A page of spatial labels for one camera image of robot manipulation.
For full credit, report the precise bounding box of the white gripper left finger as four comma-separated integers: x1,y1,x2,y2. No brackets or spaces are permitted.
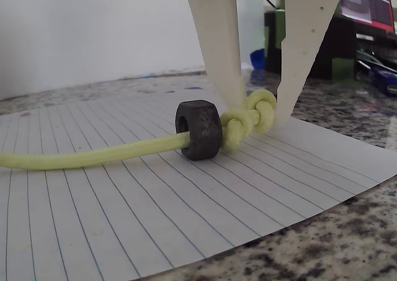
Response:
174,0,246,107

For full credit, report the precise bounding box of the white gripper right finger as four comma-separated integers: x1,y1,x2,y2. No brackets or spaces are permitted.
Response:
276,0,342,126

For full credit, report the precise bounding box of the black hex nut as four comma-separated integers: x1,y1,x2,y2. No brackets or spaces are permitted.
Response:
175,99,223,161

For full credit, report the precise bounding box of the yellow-green knotted rope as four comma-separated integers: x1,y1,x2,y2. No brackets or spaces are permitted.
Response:
0,89,277,171

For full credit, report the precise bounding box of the green and black roll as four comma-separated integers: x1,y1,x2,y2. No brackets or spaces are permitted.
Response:
263,9,357,81

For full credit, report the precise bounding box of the laptop screen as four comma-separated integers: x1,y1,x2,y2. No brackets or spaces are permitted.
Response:
339,0,397,34

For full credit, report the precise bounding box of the white backdrop board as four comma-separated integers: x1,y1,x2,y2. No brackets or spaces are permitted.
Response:
0,0,264,102

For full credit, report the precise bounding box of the lined paper sheet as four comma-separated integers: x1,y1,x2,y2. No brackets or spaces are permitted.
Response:
0,90,397,281

